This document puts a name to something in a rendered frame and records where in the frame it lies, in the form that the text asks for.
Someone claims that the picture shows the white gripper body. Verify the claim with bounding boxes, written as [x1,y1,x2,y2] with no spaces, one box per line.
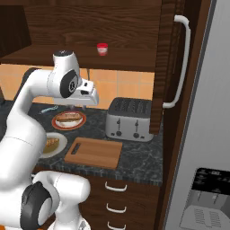
[58,88,100,107]

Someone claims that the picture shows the grey fridge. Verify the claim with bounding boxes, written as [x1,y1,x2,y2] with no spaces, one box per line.
[163,0,230,230]

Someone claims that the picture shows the dark wooden cabinet door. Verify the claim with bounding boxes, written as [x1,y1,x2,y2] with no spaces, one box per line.
[149,0,187,136]

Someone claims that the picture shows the white plate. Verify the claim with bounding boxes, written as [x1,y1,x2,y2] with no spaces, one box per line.
[39,131,69,160]

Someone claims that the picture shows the silver toaster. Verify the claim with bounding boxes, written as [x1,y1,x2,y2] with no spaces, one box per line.
[104,96,155,143]

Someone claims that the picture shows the light blue utensil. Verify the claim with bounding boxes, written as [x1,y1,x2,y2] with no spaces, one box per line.
[40,104,59,114]

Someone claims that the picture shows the wooden cutting board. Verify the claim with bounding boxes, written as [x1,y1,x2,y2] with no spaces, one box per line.
[63,137,124,171]

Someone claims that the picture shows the dark wooden drawer front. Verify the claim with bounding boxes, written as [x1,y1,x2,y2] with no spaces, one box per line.
[80,196,160,219]
[86,175,162,199]
[80,216,159,230]

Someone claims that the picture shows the dark wooden wall cabinet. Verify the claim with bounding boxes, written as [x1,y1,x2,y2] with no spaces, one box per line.
[0,0,164,73]

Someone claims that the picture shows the white drawer handle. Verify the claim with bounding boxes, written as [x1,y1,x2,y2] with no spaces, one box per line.
[106,221,127,230]
[104,181,128,193]
[105,202,128,215]

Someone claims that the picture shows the red-lidded jam jar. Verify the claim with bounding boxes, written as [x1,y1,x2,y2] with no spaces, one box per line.
[96,42,109,57]

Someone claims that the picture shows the yellow pie slice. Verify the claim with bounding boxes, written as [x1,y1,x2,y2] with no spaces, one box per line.
[44,137,58,155]

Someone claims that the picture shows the orange plate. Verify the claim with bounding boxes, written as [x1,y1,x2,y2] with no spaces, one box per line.
[51,110,88,131]

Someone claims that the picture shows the white cabinet door handle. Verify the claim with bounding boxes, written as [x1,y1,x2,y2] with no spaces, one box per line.
[163,14,191,110]

